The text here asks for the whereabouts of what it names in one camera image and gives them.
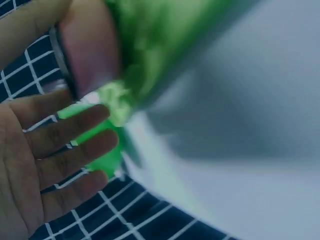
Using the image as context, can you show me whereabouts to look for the person's left hand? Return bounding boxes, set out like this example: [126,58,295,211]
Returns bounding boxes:
[0,0,120,240]

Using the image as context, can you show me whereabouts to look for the green snack packet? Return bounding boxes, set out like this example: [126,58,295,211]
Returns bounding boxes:
[48,0,248,181]

